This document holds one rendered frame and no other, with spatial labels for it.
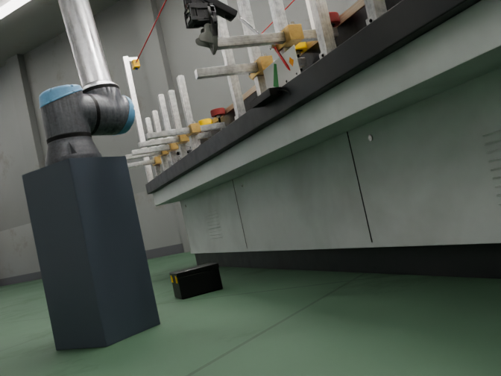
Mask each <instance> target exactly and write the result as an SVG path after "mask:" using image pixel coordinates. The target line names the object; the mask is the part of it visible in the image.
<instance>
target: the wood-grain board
mask: <svg viewBox="0 0 501 376"><path fill-rule="evenodd" d="M364 6H365V2H364V0H358V1H357V2H356V3H355V4H353V5H352V6H351V7H349V8H348V9H347V10H346V11H345V12H343V14H341V15H340V16H339V19H340V24H339V25H341V24H342V23H343V22H345V21H346V20H347V19H349V18H350V17H351V16H352V15H353V14H355V13H356V12H357V11H359V10H360V9H362V8H363V7H364ZM339 25H338V26H339ZM338 26H336V28H337V27H338ZM317 43H318V41H309V42H307V43H306V46H307V50H306V51H305V52H307V51H308V50H309V49H311V47H313V46H314V45H315V44H317ZM305 52H304V53H305ZM304 53H301V55H302V54H304ZM301 55H300V56H301ZM254 92H256V86H255V85H254V86H253V87H251V88H250V89H249V90H248V91H247V92H246V93H244V94H243V95H242V98H243V101H244V100H245V99H246V98H248V97H249V96H250V95H252V94H253V93H254ZM233 108H234V106H233V103H232V104H231V105H230V106H229V107H227V108H226V109H225V113H226V114H227V113H229V112H230V111H231V110H232V109H233ZM226 114H225V115H226ZM225 115H223V116H225ZM223 116H222V117H223ZM222 117H221V118H222ZM221 118H220V119H221ZM217 121H218V119H217V117H215V118H214V119H213V120H212V123H213V124H214V123H216V122H217Z"/></svg>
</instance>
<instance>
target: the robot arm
mask: <svg viewBox="0 0 501 376"><path fill-rule="evenodd" d="M58 2H59V6H60V10H61V13H62V16H63V21H64V24H65V26H66V31H67V34H68V38H69V42H70V45H71V48H72V53H73V56H74V59H75V63H76V67H77V69H78V74H79V77H80V80H81V85H82V87H83V89H82V88H81V86H80V85H77V84H70V85H68V84H67V85H62V86H58V87H53V88H51V89H48V90H46V91H44V92H42V93H41V94H40V96H39V102H40V112H41V116H42V123H43V127H44V131H45V138H46V142H47V146H48V150H47V154H46V159H45V166H49V165H51V164H54V163H57V162H60V161H62V160H65V159H68V158H81V157H102V156H101V153H100V152H99V151H98V149H97V147H96V145H95V143H94V142H93V141H92V136H106V135H112V136H115V135H118V134H124V133H126V132H128V131H129V130H130V128H131V126H132V125H133V122H134V119H135V110H134V105H133V102H132V101H131V99H130V98H128V97H127V96H126V95H121V92H120V89H119V85H118V84H115V83H113V82H112V80H111V77H110V73H109V69H108V67H107V62H106V59H105V56H104V52H103V48H102V46H101V41H100V38H99V35H98V31H97V28H96V25H95V20H94V17H93V15H92V10H91V7H90V4H89V0H58ZM183 4H184V9H185V11H184V13H183V14H184V19H185V23H186V21H187V23H186V29H188V28H201V27H204V28H202V29H201V34H199V36H198V38H197V39H196V40H195V42H196V44H197V45H198V46H203V47H207V48H209V49H210V51H211V52H212V55H214V54H215V53H216V51H217V48H218V20H217V16H216V14H217V15H219V16H220V17H222V18H224V19H226V20H228V21H230V22H232V21H233V19H234V18H235V17H236V15H237V13H238V11H237V10H236V9H234V8H232V7H230V6H228V5H226V4H225V3H223V2H221V1H219V0H183Z"/></svg>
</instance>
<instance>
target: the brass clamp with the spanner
mask: <svg viewBox="0 0 501 376"><path fill-rule="evenodd" d="M281 32H284V35H285V39H286V41H285V42H284V43H283V44H278V45H276V48H277V50H278V51H279V52H280V50H282V49H283V48H288V47H292V46H293V45H294V46H296V45H297V44H298V43H299V42H300V41H302V40H303V39H304V35H303V29H302V26H301V24H294V25H287V26H286V27H284V29H283V30H282V31H281Z"/></svg>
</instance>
